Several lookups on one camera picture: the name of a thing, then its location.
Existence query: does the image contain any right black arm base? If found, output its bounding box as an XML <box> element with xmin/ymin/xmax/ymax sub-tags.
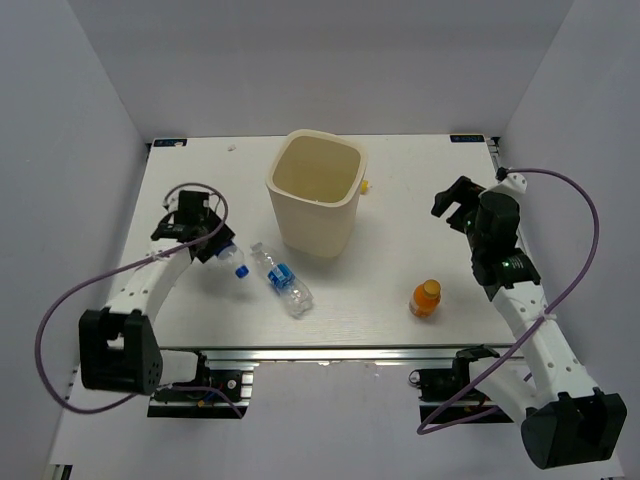
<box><xmin>410</xmin><ymin>345</ymin><xmax>521</xmax><ymax>425</ymax></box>

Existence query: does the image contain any left blue corner label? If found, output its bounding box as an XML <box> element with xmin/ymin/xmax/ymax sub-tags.
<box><xmin>152</xmin><ymin>138</ymin><xmax>187</xmax><ymax>148</ymax></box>

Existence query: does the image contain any aluminium table rail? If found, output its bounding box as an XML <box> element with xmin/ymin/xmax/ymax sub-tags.
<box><xmin>159</xmin><ymin>343</ymin><xmax>526</xmax><ymax>366</ymax></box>

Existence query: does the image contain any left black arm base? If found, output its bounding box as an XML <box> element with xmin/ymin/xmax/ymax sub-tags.
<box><xmin>147</xmin><ymin>351</ymin><xmax>256</xmax><ymax>420</ymax></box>

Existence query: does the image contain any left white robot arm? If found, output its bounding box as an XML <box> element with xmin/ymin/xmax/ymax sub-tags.
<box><xmin>79</xmin><ymin>190</ymin><xmax>234</xmax><ymax>399</ymax></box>

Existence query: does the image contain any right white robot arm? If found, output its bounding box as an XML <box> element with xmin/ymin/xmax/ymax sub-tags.
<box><xmin>420</xmin><ymin>169</ymin><xmax>627</xmax><ymax>469</ymax></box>

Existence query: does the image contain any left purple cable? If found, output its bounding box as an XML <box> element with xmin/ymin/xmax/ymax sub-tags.
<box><xmin>34</xmin><ymin>183</ymin><xmax>230</xmax><ymax>414</ymax></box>

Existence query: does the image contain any cream plastic bin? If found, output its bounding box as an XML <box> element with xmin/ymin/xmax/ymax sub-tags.
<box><xmin>265</xmin><ymin>129</ymin><xmax>368</xmax><ymax>258</ymax></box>

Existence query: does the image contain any small blue-label water bottle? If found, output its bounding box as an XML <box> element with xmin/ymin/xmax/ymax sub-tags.
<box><xmin>215</xmin><ymin>242</ymin><xmax>249</xmax><ymax>279</ymax></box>

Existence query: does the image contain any orange juice bottle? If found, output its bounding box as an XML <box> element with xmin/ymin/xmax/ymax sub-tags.
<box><xmin>409</xmin><ymin>279</ymin><xmax>441</xmax><ymax>318</ymax></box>

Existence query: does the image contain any right blue corner label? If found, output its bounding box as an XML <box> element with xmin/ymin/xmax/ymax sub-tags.
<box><xmin>449</xmin><ymin>134</ymin><xmax>485</xmax><ymax>143</ymax></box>

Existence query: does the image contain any blue corner label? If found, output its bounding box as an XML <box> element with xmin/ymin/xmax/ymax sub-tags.
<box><xmin>152</xmin><ymin>138</ymin><xmax>187</xmax><ymax>148</ymax></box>
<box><xmin>449</xmin><ymin>134</ymin><xmax>485</xmax><ymax>143</ymax></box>

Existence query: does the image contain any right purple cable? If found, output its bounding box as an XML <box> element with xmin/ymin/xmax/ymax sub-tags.
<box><xmin>415</xmin><ymin>168</ymin><xmax>600</xmax><ymax>435</ymax></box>

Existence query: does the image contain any purple cable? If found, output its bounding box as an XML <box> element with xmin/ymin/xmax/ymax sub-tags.
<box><xmin>34</xmin><ymin>183</ymin><xmax>230</xmax><ymax>414</ymax></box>
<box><xmin>415</xmin><ymin>168</ymin><xmax>600</xmax><ymax>435</ymax></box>

